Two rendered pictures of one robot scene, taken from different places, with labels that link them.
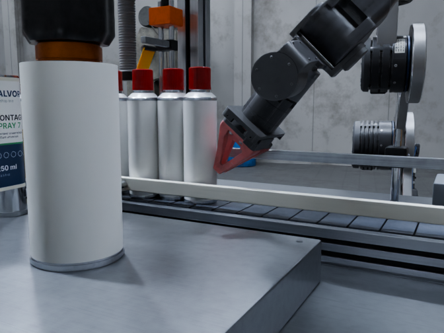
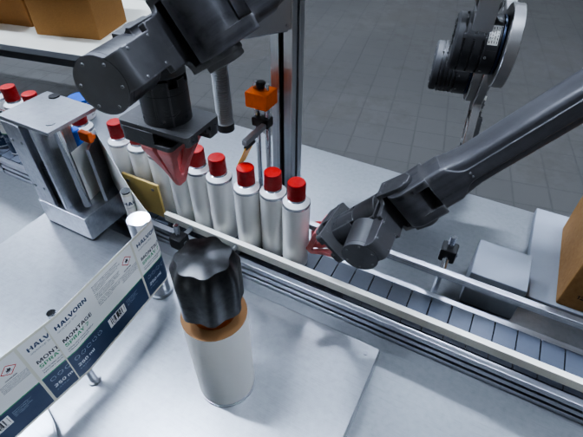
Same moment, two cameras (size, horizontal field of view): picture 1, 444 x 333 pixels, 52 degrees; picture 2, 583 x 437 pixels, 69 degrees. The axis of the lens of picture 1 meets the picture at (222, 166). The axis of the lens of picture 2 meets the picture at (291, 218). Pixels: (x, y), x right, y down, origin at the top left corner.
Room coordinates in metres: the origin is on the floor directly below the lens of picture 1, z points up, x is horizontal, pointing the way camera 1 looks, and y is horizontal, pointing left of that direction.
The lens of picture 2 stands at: (0.11, 0.04, 1.54)
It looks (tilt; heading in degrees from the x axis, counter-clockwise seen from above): 43 degrees down; 0
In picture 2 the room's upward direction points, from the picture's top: straight up
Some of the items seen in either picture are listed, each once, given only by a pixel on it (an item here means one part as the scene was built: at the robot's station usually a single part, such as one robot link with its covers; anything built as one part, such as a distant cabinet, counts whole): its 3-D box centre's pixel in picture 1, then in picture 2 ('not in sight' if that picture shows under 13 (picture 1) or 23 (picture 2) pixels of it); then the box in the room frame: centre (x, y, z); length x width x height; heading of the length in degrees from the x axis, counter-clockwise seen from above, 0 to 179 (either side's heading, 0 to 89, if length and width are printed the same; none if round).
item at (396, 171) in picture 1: (394, 187); (441, 274); (0.63, -0.24, 0.91); 0.07 x 0.03 x 0.17; 152
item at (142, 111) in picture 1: (144, 133); (248, 209); (0.74, 0.13, 0.98); 0.05 x 0.05 x 0.20
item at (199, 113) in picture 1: (200, 135); (296, 224); (0.70, 0.03, 0.98); 0.05 x 0.05 x 0.20
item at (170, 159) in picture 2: not in sight; (167, 151); (0.57, 0.20, 1.23); 0.07 x 0.07 x 0.09; 65
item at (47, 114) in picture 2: not in sight; (48, 111); (0.83, 0.50, 1.14); 0.14 x 0.11 x 0.01; 62
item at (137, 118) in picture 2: not in sight; (165, 101); (0.57, 0.19, 1.30); 0.10 x 0.07 x 0.07; 65
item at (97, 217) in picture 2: not in sight; (73, 166); (0.84, 0.50, 1.01); 0.14 x 0.13 x 0.26; 62
